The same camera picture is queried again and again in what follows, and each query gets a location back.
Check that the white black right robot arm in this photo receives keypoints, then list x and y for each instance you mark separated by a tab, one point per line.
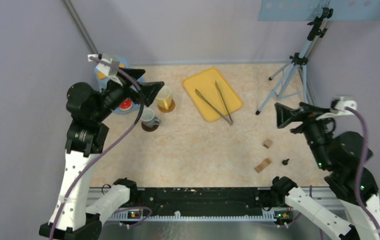
344	157

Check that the dark brown round coaster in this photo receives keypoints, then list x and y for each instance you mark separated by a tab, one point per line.
149	129

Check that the grey handled mug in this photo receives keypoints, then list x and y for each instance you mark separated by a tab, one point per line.
149	118

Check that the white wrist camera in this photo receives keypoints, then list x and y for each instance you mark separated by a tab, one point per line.
107	64
338	107

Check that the blue camera tripod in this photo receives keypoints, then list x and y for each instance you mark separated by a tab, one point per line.
297	62

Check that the blue three-tier cake stand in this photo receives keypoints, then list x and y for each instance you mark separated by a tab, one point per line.
102	84

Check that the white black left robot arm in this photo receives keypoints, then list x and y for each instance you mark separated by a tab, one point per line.
72	218

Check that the square orange biscuit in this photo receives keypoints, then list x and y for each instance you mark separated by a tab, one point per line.
101	75

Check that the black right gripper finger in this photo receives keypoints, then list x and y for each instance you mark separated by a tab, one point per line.
312	110
286	115

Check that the small wooden block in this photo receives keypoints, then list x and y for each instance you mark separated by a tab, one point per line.
264	164
267	143

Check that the yellow handled cream mug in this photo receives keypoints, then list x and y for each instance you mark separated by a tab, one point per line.
164	97

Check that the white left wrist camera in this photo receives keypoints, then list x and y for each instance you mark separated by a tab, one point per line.
107	64

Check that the light brown round coaster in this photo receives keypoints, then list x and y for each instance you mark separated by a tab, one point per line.
171	107

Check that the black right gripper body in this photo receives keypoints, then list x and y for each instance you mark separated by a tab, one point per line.
316	132

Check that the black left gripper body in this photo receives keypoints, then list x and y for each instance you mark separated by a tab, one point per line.
113	95

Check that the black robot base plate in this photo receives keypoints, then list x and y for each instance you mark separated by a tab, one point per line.
204	201

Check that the yellow serving tray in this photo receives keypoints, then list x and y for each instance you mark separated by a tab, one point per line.
216	90

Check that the red frosted donut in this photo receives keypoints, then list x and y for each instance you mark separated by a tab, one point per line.
126	105

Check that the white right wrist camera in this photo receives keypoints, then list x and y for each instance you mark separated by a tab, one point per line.
338	107

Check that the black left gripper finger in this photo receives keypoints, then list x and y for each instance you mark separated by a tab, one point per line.
146	92
134	73

